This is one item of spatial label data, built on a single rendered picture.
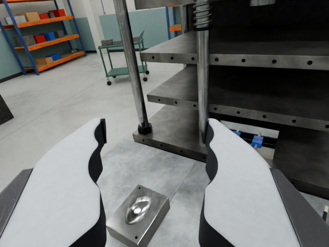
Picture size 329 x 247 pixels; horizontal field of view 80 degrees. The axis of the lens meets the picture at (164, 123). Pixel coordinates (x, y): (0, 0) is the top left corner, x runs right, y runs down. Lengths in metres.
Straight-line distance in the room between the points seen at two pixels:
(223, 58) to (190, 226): 0.70
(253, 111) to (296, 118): 0.17
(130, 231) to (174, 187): 0.28
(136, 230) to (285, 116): 0.76
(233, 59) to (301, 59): 0.24
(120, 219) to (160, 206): 0.15
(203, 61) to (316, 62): 0.41
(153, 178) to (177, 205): 0.19
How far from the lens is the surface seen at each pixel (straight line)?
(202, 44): 0.92
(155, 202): 0.81
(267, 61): 0.92
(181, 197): 0.90
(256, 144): 1.05
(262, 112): 1.01
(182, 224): 0.84
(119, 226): 0.79
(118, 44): 4.61
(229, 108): 1.03
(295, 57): 0.91
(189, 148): 1.15
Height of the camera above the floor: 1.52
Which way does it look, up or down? 32 degrees down
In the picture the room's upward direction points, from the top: 8 degrees counter-clockwise
